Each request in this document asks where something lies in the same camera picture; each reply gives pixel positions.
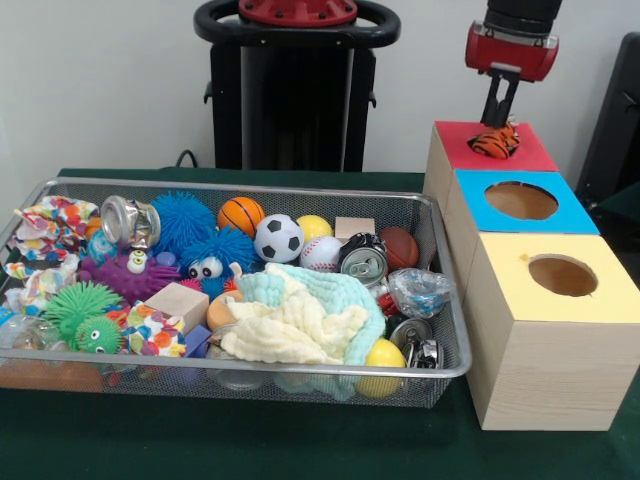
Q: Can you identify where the crushed silver drink can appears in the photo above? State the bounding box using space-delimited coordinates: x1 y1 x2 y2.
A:
338 232 390 289

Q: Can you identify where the white toy baseball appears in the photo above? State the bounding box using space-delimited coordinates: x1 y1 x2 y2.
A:
298 235 344 273

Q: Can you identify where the dark green tablecloth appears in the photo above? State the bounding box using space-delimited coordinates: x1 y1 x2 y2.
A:
0 167 640 480
597 180 640 236

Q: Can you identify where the brown toy football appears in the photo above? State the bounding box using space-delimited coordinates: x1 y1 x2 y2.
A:
378 226 420 274

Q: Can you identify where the green spiky rubber toy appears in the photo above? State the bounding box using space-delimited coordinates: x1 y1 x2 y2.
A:
44 280 126 354

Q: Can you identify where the black monitor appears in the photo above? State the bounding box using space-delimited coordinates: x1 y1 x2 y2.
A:
574 32 640 201

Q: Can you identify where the black and white soccer ball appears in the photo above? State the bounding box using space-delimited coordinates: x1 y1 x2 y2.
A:
253 213 305 264

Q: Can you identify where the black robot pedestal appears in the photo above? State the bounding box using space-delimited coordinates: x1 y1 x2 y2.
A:
193 0 401 174

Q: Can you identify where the wooden box with three holes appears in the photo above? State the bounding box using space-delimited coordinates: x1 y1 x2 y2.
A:
423 120 640 432

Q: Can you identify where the silver wire mesh bin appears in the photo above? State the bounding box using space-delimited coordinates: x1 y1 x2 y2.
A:
0 177 473 410

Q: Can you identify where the orange toy basketball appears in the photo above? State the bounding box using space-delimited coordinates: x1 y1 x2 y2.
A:
217 196 266 239

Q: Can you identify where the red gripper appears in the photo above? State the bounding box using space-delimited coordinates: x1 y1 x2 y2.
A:
464 20 559 127

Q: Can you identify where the purple spiky rubber toy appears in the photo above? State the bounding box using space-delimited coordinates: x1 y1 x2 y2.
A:
78 248 181 306

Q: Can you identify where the yellow ball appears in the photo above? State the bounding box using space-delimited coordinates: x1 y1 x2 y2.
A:
295 214 335 245

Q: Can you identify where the blue spiky rubber ball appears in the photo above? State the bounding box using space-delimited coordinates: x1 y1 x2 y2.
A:
149 189 216 249

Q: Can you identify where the orange striped tiger plush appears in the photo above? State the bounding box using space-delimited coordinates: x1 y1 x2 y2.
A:
467 119 521 161

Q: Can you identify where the cream and mint cloth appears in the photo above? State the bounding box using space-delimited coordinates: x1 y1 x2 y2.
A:
219 263 386 366

